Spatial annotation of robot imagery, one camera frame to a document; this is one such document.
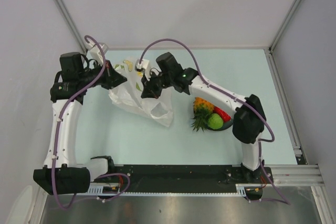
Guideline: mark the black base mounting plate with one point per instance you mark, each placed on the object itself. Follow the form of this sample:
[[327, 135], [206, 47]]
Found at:
[[188, 176]]

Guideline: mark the dark blue ceramic plate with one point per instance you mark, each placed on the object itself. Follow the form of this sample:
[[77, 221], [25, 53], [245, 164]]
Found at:
[[224, 127]]

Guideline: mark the white slotted cable duct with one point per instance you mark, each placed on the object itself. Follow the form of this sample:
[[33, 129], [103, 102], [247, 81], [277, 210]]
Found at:
[[112, 189]]

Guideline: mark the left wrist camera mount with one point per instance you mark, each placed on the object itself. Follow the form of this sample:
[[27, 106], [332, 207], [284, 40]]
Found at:
[[95, 52]]

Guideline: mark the aluminium front frame rail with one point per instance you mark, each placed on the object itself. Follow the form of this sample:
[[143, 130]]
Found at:
[[288, 174]]

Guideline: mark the fake green lime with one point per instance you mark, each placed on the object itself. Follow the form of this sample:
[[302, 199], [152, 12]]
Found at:
[[215, 121]]

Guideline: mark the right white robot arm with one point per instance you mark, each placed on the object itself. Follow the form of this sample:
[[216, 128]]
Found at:
[[248, 118]]

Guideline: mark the fake orange pineapple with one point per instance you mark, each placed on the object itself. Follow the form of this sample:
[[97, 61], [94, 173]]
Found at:
[[202, 110]]

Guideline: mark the fake red bell pepper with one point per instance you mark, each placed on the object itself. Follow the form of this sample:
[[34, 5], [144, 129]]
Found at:
[[225, 116]]

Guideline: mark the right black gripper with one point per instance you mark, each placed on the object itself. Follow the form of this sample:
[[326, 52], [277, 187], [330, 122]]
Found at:
[[149, 91]]

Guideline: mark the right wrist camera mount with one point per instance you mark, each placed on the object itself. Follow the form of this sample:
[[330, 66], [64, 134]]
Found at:
[[143, 66]]

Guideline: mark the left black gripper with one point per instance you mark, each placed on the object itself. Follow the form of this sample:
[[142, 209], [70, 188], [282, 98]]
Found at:
[[112, 78]]

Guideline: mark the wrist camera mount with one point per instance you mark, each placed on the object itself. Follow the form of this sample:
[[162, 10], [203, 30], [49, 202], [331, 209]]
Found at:
[[143, 66], [95, 52]]

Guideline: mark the white printed plastic bag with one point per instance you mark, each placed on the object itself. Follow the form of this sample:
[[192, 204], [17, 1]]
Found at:
[[127, 96]]

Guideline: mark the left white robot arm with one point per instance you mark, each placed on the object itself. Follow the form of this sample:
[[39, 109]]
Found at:
[[67, 104]]

